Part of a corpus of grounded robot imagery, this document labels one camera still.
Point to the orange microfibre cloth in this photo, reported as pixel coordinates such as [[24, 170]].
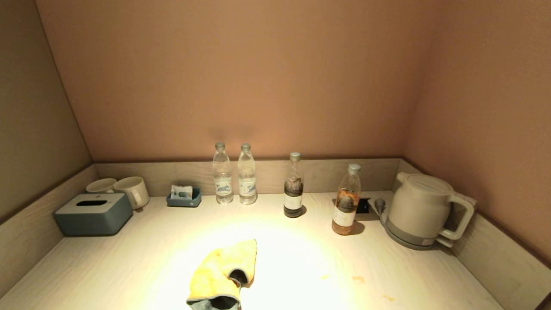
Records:
[[219, 267]]

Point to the clear water bottle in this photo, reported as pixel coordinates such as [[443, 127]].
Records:
[[247, 181], [223, 181]]

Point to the bottle with dark tea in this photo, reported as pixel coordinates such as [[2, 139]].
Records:
[[293, 198]]

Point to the bottle with amber tea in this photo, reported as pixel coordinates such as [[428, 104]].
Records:
[[345, 211]]

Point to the black power socket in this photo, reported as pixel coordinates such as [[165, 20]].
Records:
[[363, 206]]

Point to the white tea bag packet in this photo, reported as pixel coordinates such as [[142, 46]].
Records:
[[181, 191]]

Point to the small blue tray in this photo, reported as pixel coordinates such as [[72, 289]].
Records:
[[185, 203]]

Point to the grey power plug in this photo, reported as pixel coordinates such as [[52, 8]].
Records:
[[379, 203]]

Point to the white ceramic mug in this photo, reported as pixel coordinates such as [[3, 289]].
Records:
[[101, 186], [132, 189]]

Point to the grey kettle base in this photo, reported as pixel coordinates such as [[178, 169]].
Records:
[[400, 239]]

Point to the white electric kettle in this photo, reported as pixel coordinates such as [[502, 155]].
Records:
[[419, 206]]

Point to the grey tissue box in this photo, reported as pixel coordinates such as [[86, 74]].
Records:
[[93, 217]]

